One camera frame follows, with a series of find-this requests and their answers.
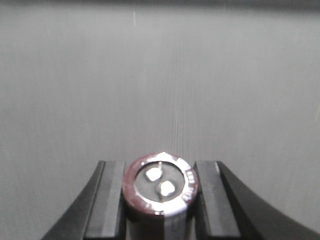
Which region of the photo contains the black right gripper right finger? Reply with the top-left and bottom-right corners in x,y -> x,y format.
194,161 -> 320,240

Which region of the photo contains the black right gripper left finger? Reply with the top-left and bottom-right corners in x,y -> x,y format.
43,161 -> 126,240

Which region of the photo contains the brown cylindrical capacitor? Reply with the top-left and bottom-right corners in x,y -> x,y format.
122,152 -> 199,240

